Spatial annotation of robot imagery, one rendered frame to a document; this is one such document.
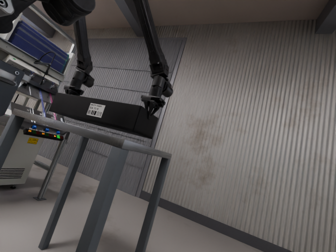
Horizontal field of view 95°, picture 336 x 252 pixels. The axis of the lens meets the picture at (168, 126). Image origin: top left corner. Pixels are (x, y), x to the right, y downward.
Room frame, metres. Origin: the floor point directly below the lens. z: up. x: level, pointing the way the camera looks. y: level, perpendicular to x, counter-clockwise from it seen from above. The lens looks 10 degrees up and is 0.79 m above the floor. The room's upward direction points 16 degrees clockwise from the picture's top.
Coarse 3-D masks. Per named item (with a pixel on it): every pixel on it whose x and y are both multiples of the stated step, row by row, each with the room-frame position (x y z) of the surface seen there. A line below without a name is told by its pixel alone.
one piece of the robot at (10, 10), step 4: (0, 0) 0.24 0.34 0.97; (4, 0) 0.25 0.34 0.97; (8, 0) 0.25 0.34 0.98; (0, 4) 0.24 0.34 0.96; (4, 4) 0.25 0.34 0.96; (8, 4) 0.25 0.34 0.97; (12, 4) 0.26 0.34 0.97; (0, 8) 0.25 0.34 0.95; (4, 8) 0.25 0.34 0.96; (8, 8) 0.25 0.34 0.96; (12, 8) 0.26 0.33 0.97; (0, 12) 0.26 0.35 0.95; (4, 12) 0.25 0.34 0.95; (8, 12) 0.25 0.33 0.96; (12, 12) 0.26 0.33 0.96; (0, 16) 0.27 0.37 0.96
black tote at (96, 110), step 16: (64, 96) 0.81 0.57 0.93; (80, 96) 0.76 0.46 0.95; (64, 112) 0.79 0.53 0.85; (80, 112) 0.75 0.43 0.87; (96, 112) 0.70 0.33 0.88; (112, 112) 0.67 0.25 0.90; (128, 112) 0.63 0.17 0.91; (144, 112) 0.65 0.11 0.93; (112, 128) 0.81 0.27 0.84; (128, 128) 0.62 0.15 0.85; (144, 128) 0.68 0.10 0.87
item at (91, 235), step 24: (48, 120) 0.65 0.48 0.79; (0, 144) 0.76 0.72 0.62; (120, 144) 0.49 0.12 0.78; (0, 168) 0.79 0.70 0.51; (72, 168) 1.13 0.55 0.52; (120, 168) 0.51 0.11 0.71; (96, 192) 0.50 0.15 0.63; (96, 216) 0.49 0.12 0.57; (48, 240) 1.15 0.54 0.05; (96, 240) 0.51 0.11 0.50; (144, 240) 0.86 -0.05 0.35
